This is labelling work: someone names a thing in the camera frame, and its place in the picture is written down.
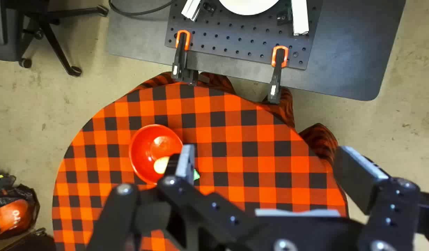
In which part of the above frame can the black office chair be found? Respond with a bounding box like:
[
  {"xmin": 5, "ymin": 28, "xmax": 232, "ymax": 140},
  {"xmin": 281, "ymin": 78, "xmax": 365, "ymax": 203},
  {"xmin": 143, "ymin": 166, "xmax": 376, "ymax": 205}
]
[{"xmin": 0, "ymin": 0, "xmax": 110, "ymax": 78}]

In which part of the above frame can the aluminium rail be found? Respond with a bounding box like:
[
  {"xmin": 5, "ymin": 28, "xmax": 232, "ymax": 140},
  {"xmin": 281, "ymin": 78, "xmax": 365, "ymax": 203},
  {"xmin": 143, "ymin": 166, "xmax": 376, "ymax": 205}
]
[
  {"xmin": 290, "ymin": 0, "xmax": 310, "ymax": 37},
  {"xmin": 180, "ymin": 0, "xmax": 205, "ymax": 22}
]

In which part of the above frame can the black orange spring clamp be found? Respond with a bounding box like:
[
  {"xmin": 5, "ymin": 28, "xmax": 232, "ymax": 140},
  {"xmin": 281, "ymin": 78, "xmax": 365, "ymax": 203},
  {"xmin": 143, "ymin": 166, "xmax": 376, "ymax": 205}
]
[
  {"xmin": 266, "ymin": 44, "xmax": 291, "ymax": 104},
  {"xmin": 171, "ymin": 29, "xmax": 199, "ymax": 83}
]

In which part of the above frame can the black floor cable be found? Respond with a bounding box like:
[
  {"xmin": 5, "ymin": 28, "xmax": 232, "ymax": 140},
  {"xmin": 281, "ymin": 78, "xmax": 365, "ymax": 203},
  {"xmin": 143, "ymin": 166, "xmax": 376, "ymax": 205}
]
[{"xmin": 109, "ymin": 0, "xmax": 175, "ymax": 18}]

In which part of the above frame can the red bowl holding egg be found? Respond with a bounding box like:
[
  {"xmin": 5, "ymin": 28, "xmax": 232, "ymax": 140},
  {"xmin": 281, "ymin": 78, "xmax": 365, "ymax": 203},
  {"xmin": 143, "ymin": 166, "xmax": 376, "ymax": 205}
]
[{"xmin": 128, "ymin": 122, "xmax": 185, "ymax": 185}]

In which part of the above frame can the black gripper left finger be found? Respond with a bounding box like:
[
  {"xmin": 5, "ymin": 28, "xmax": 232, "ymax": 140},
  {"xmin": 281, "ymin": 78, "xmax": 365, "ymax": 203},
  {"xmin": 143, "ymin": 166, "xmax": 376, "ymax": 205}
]
[{"xmin": 86, "ymin": 143, "xmax": 260, "ymax": 251}]

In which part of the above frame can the dark grey base platform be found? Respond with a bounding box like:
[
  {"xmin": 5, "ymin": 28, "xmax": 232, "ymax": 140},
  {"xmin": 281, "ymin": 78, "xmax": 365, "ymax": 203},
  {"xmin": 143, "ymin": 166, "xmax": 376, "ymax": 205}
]
[{"xmin": 104, "ymin": 0, "xmax": 408, "ymax": 101}]

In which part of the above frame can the orange black bag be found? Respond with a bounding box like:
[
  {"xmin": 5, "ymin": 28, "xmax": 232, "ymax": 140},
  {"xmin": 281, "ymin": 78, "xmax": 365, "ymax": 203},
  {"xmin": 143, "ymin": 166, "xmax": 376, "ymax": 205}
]
[{"xmin": 0, "ymin": 182, "xmax": 40, "ymax": 241}]

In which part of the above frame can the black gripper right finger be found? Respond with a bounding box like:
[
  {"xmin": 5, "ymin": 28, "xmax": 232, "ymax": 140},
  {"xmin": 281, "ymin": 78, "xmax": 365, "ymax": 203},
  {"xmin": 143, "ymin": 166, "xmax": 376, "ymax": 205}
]
[{"xmin": 333, "ymin": 145, "xmax": 429, "ymax": 251}]

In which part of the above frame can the orange black checked tablecloth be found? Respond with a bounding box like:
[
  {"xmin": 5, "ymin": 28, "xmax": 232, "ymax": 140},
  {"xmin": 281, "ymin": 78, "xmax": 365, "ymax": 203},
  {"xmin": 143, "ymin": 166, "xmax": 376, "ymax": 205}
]
[{"xmin": 51, "ymin": 71, "xmax": 349, "ymax": 251}]

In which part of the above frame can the beige egg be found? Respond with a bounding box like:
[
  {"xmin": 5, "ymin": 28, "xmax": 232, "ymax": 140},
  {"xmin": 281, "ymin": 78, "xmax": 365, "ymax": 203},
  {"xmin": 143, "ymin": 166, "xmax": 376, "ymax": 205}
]
[{"xmin": 152, "ymin": 156, "xmax": 171, "ymax": 173}]

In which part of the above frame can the black perforated breadboard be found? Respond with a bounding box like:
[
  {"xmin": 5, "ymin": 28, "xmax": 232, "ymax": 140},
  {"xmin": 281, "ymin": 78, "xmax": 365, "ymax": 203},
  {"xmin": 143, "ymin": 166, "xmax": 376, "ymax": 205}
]
[{"xmin": 164, "ymin": 0, "xmax": 323, "ymax": 72}]

